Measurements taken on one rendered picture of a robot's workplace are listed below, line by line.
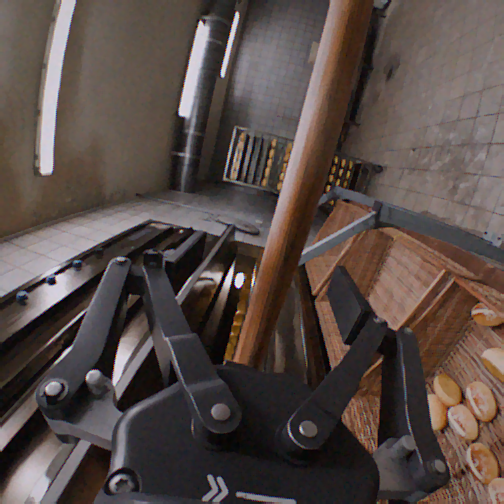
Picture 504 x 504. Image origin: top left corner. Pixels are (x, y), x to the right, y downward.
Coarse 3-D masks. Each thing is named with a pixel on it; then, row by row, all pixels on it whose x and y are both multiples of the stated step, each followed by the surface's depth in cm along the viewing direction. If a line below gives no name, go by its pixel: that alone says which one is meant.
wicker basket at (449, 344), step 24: (456, 288) 48; (480, 288) 45; (432, 312) 50; (456, 312) 50; (432, 336) 54; (456, 336) 53; (480, 336) 47; (432, 360) 56; (456, 360) 52; (480, 360) 45; (360, 384) 61; (432, 384) 57; (360, 432) 53; (480, 432) 37; (456, 456) 39; (456, 480) 35
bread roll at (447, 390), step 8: (440, 376) 51; (448, 376) 51; (440, 384) 49; (448, 384) 48; (456, 384) 48; (440, 392) 48; (448, 392) 46; (456, 392) 46; (440, 400) 48; (448, 400) 45; (456, 400) 44
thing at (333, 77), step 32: (352, 0) 11; (352, 32) 12; (320, 64) 13; (352, 64) 13; (320, 96) 14; (320, 128) 14; (320, 160) 15; (288, 192) 16; (320, 192) 16; (288, 224) 17; (288, 256) 18; (256, 288) 20; (288, 288) 19; (256, 320) 20; (256, 352) 21
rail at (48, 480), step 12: (228, 228) 160; (216, 240) 134; (192, 276) 91; (144, 336) 57; (132, 360) 49; (120, 372) 45; (72, 444) 29; (60, 456) 26; (60, 468) 25; (48, 480) 22; (36, 492) 20
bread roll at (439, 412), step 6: (432, 396) 51; (432, 402) 50; (438, 402) 49; (432, 408) 49; (438, 408) 48; (444, 408) 47; (432, 414) 48; (438, 414) 47; (444, 414) 46; (432, 420) 47; (438, 420) 46; (444, 420) 45; (432, 426) 47; (438, 426) 46; (444, 426) 45
